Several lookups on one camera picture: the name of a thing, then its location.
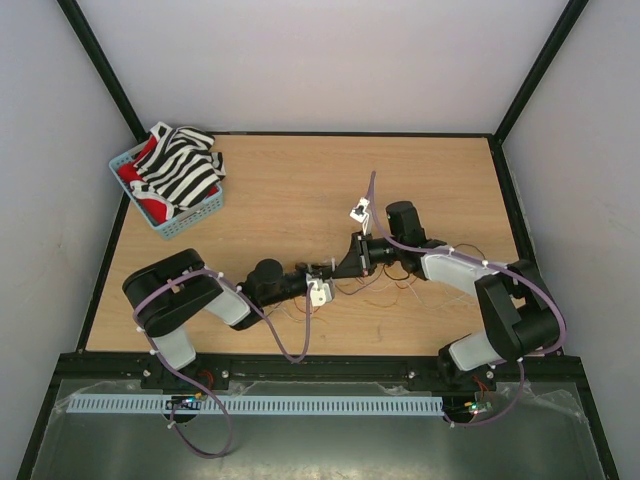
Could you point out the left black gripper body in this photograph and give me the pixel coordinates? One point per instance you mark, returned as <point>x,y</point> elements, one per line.
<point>305,269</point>

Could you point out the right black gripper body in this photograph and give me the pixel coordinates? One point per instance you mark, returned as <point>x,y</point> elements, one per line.
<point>367,266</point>

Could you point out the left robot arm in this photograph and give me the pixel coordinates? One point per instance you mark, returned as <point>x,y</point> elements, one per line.
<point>166,294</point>

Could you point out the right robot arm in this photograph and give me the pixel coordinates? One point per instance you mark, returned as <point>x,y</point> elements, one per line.
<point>518,313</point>

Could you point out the light blue plastic basket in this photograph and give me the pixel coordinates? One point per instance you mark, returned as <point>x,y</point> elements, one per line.
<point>182,220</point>

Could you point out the right circuit board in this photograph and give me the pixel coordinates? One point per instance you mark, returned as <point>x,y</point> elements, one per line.
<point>478,407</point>

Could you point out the circuit board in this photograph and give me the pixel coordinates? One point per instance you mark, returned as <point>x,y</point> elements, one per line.
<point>184,402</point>
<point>478,407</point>

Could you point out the red cloth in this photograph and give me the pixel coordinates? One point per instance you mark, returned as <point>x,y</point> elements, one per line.
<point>156,206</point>

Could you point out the black white striped cloth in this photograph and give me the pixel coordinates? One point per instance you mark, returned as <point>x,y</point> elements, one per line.
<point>179,171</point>

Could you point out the left circuit board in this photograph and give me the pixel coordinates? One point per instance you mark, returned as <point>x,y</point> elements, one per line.
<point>184,402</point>

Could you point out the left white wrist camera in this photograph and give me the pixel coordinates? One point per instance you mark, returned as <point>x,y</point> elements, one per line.
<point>320,292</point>

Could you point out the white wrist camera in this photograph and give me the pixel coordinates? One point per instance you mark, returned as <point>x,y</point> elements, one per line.
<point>361,213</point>
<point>320,292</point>

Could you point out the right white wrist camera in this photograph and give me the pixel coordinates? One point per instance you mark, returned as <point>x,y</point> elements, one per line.
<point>361,213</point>

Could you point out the light blue slotted cable duct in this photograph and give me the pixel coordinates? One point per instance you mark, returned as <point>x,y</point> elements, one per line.
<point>263,405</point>

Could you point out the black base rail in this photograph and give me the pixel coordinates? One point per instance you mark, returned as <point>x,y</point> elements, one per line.
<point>415,373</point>

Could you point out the black frame post right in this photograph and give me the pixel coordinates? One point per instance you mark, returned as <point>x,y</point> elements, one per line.
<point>544,59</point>

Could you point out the black frame post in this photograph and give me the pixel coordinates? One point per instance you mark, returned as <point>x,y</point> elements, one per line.
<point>544,59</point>
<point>91,45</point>

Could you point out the black frame post left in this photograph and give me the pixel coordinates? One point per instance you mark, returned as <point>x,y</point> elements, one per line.
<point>91,45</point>

